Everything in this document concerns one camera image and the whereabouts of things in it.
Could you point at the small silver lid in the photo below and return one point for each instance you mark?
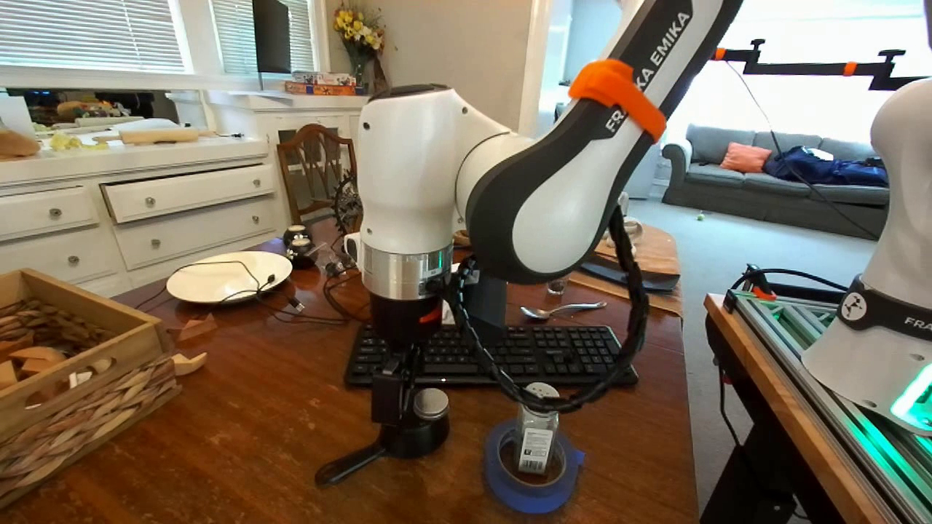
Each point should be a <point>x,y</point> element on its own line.
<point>432,404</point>

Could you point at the white round plate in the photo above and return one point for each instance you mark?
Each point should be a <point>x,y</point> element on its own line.
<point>218,280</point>

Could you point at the white drawer dresser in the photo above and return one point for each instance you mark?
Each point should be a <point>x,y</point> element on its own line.
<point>147,209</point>

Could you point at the dark ornate wooden chair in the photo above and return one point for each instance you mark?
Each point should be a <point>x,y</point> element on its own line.
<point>310,175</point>

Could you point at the robot mounting cart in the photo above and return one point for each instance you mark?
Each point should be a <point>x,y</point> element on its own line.
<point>774,410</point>

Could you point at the small wood piece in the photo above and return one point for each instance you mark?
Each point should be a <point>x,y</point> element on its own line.
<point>196,328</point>
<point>190,366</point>

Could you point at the white glass-door cabinet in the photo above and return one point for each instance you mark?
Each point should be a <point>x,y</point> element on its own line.
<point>310,118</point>

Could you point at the small glass jar container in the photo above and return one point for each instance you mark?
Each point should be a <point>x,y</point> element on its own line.
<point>537,442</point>

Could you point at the silver metal spoon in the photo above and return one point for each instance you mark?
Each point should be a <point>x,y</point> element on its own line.
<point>557,311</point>

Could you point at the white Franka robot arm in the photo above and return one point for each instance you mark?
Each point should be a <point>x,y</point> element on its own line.
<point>416,175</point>

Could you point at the blue cloth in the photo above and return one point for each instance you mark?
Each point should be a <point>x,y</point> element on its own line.
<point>825,168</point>

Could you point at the white window blinds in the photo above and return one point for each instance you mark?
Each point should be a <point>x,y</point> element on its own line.
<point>87,31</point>

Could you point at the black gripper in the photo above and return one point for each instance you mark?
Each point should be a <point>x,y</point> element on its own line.
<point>401,337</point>

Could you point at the black computer keyboard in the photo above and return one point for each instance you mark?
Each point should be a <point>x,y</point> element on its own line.
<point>543,351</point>

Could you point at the long wooden stick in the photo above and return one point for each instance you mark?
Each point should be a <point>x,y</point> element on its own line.
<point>630,296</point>

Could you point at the thin metal utensil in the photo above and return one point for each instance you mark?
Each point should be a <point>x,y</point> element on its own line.
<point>247,279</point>

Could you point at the wooden slat basket crate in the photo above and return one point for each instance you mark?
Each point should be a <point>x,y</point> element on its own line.
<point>67,410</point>

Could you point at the wooden cutting board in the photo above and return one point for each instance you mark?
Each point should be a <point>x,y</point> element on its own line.
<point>163,136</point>

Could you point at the blue tape roll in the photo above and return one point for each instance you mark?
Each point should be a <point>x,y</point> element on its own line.
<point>527,492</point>

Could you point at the pink cushion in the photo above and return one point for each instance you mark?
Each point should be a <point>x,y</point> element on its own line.
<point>747,159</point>

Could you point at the yellow flowers in vase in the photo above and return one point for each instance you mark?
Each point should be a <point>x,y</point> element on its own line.
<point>358,38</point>

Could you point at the small dark jar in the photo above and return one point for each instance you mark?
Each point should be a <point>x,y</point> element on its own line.
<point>297,245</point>

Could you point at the grey sofa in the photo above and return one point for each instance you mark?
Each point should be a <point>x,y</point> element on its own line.
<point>766,198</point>

